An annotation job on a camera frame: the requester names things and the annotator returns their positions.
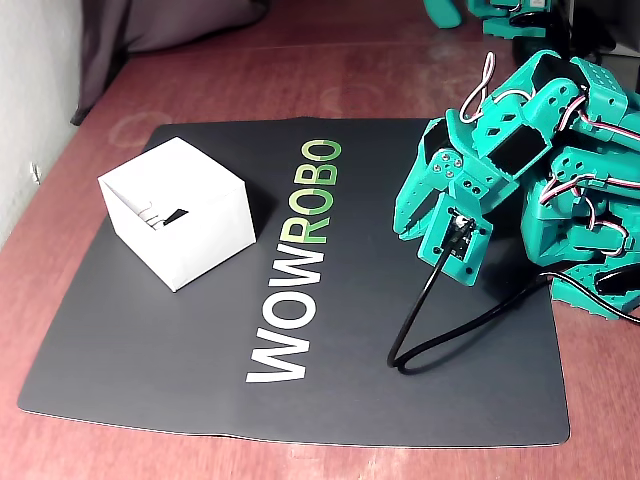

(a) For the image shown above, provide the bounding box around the black background equipment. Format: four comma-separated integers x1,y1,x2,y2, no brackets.
512,0,640,56

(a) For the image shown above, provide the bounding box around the black camera cable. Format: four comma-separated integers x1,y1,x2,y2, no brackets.
387,219,640,375

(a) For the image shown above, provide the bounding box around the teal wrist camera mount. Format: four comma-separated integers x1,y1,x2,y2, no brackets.
417,192,494,287

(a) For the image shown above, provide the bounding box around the red white servo wire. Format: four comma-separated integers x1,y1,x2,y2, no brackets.
459,52,497,124

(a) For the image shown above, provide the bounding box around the white cardboard box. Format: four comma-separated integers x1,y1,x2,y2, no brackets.
97,136,258,294

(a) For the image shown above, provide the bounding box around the black WOWROBO mat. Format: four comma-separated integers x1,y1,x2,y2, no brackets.
17,117,571,448

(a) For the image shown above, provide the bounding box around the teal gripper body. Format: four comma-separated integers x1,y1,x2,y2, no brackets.
444,92,551,214

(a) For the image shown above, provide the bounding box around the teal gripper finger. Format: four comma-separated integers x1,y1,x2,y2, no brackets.
422,118,454,161
392,148,464,246

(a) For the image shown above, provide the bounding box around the grey curtain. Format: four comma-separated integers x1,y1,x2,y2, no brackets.
72,0,271,126

